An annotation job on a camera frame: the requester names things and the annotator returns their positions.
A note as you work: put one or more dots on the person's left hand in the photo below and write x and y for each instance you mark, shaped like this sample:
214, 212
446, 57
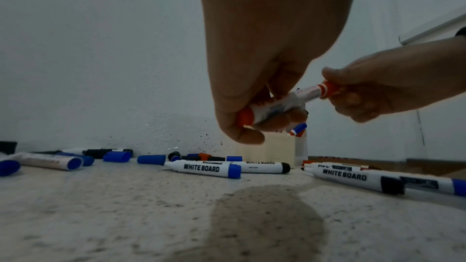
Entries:
265, 25

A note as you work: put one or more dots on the person's right hand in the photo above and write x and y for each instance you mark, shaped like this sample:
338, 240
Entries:
396, 79

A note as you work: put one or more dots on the red marker cap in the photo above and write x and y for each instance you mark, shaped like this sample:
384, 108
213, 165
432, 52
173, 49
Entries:
329, 89
204, 156

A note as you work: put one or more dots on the red whiteboard marker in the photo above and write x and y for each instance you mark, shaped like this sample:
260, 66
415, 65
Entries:
284, 105

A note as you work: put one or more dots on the person's right forearm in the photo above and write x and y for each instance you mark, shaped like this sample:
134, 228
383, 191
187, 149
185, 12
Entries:
460, 65

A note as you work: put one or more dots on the white board ledge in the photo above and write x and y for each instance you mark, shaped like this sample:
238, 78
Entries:
433, 29

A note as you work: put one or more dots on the black wrist band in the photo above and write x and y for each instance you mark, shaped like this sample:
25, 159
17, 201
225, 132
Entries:
461, 31

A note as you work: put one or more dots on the brown cardboard sheet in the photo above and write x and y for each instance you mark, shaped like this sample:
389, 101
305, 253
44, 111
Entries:
418, 164

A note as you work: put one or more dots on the blue capped marker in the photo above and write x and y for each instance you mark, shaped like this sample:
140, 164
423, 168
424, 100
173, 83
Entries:
87, 159
301, 128

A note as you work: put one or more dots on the white marker with black cap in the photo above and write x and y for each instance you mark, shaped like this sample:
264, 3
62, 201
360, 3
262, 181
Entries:
265, 167
346, 177

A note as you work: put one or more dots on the red capped marker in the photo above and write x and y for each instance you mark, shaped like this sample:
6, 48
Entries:
293, 132

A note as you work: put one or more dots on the white marker with blue cap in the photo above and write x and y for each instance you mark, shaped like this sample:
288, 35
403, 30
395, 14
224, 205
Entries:
437, 184
202, 168

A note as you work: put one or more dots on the cream wooden pen holder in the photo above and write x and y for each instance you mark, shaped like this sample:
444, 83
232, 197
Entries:
278, 148

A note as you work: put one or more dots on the blue marker cap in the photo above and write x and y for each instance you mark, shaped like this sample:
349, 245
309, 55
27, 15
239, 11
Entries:
117, 156
234, 158
151, 159
9, 167

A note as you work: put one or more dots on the black capped marker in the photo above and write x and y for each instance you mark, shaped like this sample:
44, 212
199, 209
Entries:
216, 158
69, 150
107, 151

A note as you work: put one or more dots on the black marker cap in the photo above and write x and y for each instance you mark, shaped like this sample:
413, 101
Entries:
174, 156

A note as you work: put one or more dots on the white marker with blue end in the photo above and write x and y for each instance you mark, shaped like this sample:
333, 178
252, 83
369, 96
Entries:
47, 161

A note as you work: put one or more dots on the black box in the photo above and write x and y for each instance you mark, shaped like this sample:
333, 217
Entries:
8, 146

